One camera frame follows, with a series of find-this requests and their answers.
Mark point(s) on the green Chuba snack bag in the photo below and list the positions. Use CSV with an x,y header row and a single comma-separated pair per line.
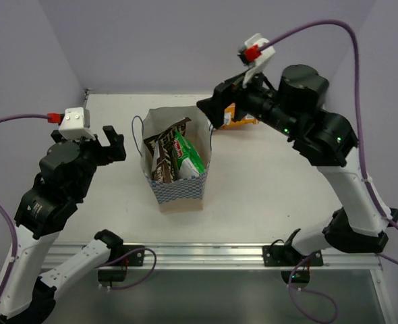
x,y
188,163

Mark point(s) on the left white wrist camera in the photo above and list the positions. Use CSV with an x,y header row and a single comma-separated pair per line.
x,y
76,124

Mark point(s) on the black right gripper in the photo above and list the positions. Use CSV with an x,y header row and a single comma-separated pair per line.
x,y
225,94

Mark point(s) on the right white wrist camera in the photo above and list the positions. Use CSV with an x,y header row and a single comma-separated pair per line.
x,y
255,55

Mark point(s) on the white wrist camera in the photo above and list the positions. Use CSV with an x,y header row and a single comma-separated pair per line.
x,y
76,124
255,55

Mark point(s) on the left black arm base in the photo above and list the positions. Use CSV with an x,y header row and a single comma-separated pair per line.
x,y
121,258

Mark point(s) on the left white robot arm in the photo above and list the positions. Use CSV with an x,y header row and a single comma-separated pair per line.
x,y
27,295

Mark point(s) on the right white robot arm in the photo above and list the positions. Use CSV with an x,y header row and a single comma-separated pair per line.
x,y
309,240

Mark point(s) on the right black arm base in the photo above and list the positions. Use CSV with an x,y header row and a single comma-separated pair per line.
x,y
278,254

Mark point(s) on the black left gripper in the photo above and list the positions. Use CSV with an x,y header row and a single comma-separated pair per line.
x,y
96,148

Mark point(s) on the blue checkered paper bag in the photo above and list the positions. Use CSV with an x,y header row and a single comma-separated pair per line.
x,y
183,194

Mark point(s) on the aluminium front rail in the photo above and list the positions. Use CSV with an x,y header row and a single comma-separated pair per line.
x,y
245,256

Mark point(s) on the brown chocolate snack bag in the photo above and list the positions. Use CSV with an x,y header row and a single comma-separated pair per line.
x,y
160,147

